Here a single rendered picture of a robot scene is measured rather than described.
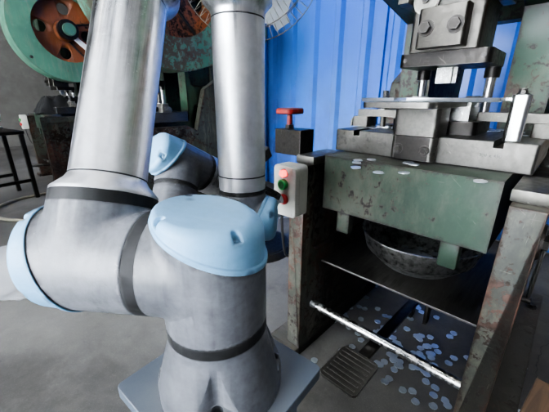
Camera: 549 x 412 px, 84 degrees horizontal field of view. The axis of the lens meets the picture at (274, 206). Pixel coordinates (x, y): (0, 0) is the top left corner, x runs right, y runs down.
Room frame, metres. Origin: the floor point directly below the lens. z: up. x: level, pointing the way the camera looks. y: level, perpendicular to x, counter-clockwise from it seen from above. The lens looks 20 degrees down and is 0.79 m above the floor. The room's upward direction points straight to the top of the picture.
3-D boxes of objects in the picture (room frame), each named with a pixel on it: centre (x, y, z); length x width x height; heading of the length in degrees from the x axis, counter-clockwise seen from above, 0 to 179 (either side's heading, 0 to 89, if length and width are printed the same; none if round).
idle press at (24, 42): (3.48, 1.87, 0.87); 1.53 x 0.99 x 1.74; 139
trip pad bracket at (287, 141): (0.89, -0.06, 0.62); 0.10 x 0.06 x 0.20; 46
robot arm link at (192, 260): (0.30, 0.07, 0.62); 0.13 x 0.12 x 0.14; 83
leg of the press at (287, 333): (1.13, -0.35, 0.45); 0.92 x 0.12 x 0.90; 136
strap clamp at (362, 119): (0.96, -0.32, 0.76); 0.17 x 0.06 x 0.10; 46
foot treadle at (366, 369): (0.74, -0.35, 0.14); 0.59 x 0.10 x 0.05; 136
